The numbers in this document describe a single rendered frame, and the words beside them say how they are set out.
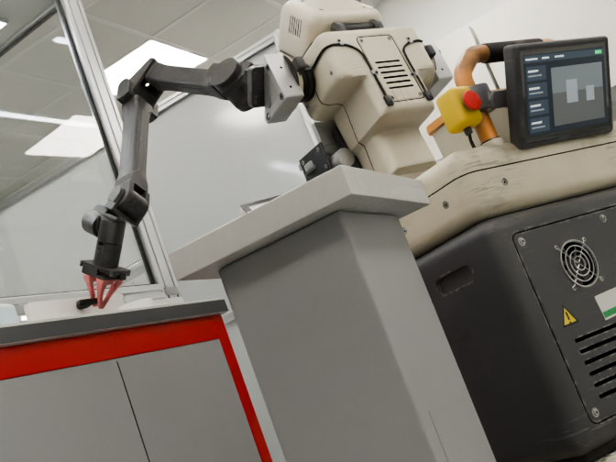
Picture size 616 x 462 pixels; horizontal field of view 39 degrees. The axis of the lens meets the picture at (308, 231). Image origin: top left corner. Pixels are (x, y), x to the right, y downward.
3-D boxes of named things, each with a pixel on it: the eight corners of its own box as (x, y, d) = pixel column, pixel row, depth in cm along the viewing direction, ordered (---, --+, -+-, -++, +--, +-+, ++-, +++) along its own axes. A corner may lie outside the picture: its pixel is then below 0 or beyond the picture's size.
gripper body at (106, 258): (98, 267, 204) (104, 236, 203) (130, 278, 199) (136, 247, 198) (77, 268, 199) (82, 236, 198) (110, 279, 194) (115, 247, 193)
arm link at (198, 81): (140, 49, 226) (167, 74, 233) (112, 93, 223) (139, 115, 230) (242, 57, 193) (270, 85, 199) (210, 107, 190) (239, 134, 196)
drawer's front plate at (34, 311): (136, 335, 209) (122, 292, 211) (42, 351, 184) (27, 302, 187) (131, 338, 210) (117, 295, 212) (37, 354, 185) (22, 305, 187)
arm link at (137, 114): (131, 72, 222) (161, 99, 229) (115, 84, 224) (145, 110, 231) (121, 193, 193) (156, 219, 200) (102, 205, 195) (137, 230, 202)
